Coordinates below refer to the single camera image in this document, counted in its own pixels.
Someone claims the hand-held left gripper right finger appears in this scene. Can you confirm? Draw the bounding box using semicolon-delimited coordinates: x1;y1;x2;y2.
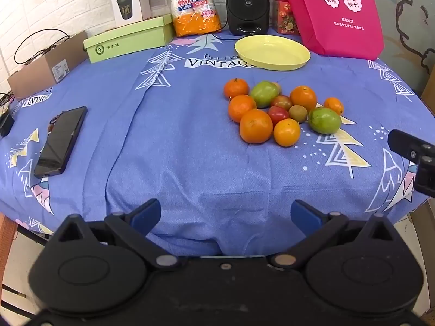
268;199;404;269

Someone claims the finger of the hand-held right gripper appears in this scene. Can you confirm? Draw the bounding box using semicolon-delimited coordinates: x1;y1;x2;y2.
388;129;435;164
414;162;435;198

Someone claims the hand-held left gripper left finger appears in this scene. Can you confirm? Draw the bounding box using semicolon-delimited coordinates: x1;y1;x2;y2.
48;198;179;271

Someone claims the small orange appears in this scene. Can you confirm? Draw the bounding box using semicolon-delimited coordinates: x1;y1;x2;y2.
324;97;344;116

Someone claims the yellowish orange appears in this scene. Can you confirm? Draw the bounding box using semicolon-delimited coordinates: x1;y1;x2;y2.
274;118;301;147

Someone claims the large orange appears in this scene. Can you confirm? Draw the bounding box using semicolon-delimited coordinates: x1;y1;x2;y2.
239;109;274;144

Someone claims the brown kiwi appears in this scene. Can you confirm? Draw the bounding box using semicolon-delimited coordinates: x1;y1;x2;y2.
288;105;309;123

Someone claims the medium orange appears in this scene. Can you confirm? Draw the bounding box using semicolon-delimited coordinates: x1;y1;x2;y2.
290;86;318;112
228;94;258;123

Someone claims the red tomato with green tinge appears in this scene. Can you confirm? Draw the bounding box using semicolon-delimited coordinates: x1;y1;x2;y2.
270;95;293;111

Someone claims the reddish green mango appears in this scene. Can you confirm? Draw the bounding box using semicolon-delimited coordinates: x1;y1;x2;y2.
250;80;281;108

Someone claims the small dark orange tangerine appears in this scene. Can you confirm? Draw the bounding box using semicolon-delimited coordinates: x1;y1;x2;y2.
223;78;250;100

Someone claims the yellow plate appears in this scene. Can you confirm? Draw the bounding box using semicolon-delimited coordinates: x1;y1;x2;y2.
234;35;311;72

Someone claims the blue printed tablecloth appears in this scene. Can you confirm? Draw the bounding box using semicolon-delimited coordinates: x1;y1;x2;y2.
0;27;425;257

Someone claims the black smartphone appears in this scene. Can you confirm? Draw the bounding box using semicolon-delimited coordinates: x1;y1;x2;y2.
33;106;88;178

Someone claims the pink tote bag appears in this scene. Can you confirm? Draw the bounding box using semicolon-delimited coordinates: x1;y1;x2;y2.
279;0;385;61

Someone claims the red fruit-print box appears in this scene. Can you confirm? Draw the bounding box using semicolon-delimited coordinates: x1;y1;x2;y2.
273;0;301;36

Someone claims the black power adapter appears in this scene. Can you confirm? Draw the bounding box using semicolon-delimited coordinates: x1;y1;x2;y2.
0;105;15;138

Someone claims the light green shoe box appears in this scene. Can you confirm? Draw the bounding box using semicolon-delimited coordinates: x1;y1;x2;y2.
83;15;175;63

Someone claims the brown cardboard box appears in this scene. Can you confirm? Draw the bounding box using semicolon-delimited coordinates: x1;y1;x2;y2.
7;30;89;100

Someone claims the pack of paper cups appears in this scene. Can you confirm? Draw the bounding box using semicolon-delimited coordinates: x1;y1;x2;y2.
162;0;222;38

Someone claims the black speaker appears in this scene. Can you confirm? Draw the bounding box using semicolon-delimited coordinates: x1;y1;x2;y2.
225;0;271;36

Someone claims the white box with cup print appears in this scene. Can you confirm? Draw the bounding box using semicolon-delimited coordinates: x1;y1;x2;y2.
109;0;152;28

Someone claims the cartoon wall sticker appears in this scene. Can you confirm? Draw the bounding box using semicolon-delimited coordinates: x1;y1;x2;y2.
396;0;435;85

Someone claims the black speaker cable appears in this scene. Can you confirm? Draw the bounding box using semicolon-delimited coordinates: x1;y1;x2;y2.
211;17;232;42

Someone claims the black wire loop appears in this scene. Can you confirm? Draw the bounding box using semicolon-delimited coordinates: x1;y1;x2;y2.
14;28;70;65

